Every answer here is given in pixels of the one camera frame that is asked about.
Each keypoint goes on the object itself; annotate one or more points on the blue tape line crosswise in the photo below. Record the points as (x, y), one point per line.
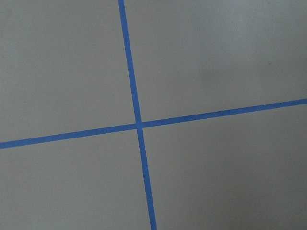
(154, 123)

